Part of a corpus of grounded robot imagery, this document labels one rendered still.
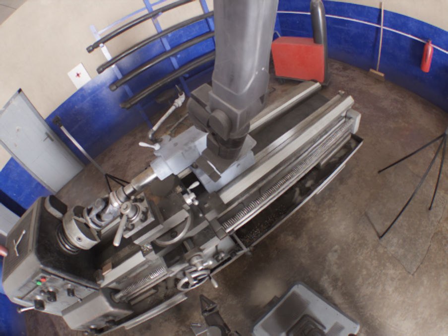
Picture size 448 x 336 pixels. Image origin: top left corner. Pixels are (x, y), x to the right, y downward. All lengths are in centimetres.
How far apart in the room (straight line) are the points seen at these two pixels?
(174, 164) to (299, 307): 123
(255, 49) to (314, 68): 312
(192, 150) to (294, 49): 265
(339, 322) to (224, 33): 156
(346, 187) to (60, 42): 453
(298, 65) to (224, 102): 316
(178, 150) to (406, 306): 214
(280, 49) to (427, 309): 378
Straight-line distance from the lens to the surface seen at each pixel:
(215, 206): 106
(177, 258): 104
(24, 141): 448
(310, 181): 164
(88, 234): 120
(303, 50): 327
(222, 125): 28
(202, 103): 36
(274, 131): 156
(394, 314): 202
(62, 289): 135
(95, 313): 150
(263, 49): 22
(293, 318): 150
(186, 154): 100
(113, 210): 112
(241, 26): 20
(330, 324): 154
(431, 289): 227
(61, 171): 464
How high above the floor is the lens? 176
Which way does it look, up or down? 48 degrees down
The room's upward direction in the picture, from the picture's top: 24 degrees counter-clockwise
